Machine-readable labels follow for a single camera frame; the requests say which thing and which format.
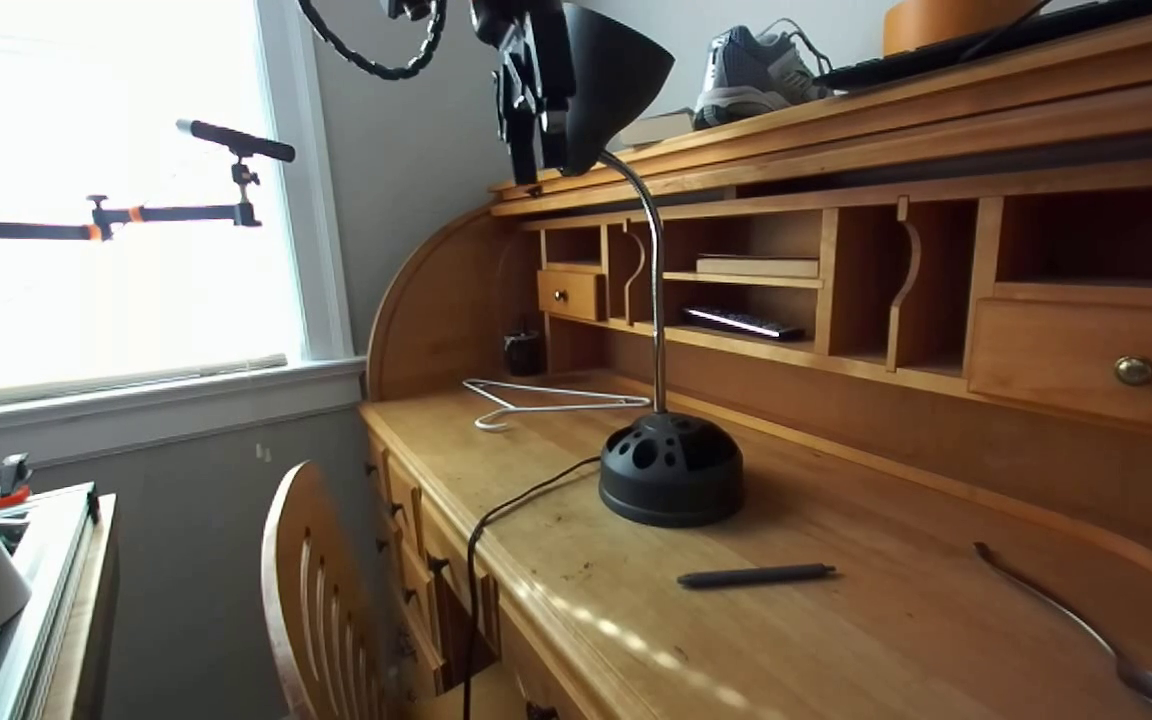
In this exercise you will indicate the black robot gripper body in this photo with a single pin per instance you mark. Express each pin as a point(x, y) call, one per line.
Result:
point(523, 52)

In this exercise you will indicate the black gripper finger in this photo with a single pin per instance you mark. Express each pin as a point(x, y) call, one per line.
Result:
point(542, 134)
point(517, 143)

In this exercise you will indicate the black pen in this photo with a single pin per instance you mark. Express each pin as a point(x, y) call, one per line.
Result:
point(758, 576)

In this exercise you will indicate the black cup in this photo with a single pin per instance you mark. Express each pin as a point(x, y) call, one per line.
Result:
point(523, 355)

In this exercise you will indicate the blue grey sneaker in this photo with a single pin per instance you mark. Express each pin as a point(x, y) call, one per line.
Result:
point(750, 75)

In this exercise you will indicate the stacked beige notebooks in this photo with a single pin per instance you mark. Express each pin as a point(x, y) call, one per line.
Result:
point(758, 266)

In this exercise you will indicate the black remote control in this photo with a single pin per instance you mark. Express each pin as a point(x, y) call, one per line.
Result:
point(742, 323)

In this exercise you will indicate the wooden roll-top desk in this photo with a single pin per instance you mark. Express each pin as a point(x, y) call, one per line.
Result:
point(760, 387)

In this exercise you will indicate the black gooseneck desk lamp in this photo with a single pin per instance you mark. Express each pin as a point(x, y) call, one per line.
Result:
point(671, 472)

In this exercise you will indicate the black flat tray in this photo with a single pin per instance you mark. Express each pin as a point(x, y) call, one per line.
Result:
point(948, 58)

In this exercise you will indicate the yellow-orange round container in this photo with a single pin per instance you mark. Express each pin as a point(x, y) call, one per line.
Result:
point(956, 26)

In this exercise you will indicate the wooden chair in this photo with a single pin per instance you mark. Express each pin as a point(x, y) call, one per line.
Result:
point(287, 574)

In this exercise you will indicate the white robot cart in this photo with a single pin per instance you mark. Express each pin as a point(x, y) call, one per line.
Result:
point(58, 585)

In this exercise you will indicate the white window frame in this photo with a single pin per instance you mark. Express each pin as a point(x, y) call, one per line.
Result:
point(323, 201)

